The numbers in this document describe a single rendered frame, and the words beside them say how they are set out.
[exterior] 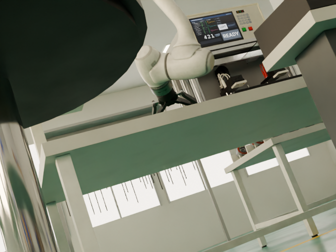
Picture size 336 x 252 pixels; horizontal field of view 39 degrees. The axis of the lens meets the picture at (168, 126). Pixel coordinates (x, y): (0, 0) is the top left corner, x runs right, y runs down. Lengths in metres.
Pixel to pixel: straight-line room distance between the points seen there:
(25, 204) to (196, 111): 1.37
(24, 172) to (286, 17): 1.13
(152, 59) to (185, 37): 0.14
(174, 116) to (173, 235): 6.95
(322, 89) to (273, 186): 8.11
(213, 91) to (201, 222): 6.51
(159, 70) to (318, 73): 0.57
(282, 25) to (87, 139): 0.74
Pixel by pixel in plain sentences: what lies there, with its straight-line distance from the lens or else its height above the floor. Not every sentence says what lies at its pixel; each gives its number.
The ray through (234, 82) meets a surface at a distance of 2.24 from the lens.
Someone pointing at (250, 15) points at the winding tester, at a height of 1.25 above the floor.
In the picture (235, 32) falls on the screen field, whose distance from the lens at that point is 2.48.
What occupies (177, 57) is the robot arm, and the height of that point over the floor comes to 0.90.
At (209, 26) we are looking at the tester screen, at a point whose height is 1.23.
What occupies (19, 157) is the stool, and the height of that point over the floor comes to 0.42.
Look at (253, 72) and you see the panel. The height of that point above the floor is 0.98.
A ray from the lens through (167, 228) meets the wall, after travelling 8.59.
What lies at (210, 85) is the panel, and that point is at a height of 0.97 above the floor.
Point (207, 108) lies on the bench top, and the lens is 1.78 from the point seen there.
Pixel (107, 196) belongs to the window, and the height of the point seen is 1.42.
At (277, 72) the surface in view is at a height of 0.89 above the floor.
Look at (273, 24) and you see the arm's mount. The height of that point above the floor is 0.81.
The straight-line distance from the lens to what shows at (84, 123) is 5.51.
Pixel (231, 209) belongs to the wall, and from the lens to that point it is 9.07.
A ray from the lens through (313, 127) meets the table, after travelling 3.69.
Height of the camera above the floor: 0.30
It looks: 13 degrees up
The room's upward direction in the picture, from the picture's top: 20 degrees counter-clockwise
